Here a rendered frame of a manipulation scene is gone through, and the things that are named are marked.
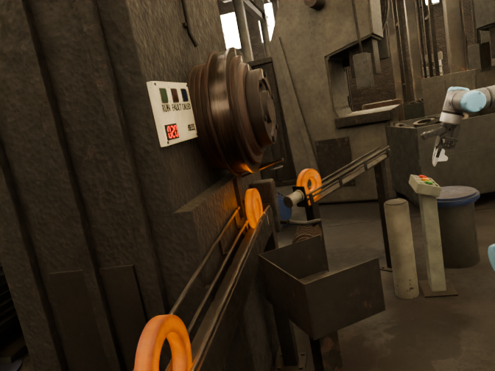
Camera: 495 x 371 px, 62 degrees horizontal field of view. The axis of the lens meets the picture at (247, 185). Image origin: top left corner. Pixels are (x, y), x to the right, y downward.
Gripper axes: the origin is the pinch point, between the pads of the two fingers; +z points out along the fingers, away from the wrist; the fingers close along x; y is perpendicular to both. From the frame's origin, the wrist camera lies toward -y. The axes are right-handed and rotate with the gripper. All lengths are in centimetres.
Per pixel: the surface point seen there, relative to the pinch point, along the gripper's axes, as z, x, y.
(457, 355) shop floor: 68, -53, 15
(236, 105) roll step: -17, -79, -84
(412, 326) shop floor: 73, -29, 3
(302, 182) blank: 18, -19, -60
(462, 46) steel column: -157, 786, 193
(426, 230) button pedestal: 34.5, 1.8, 6.2
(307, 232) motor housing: 36, -35, -53
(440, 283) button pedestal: 62, 1, 20
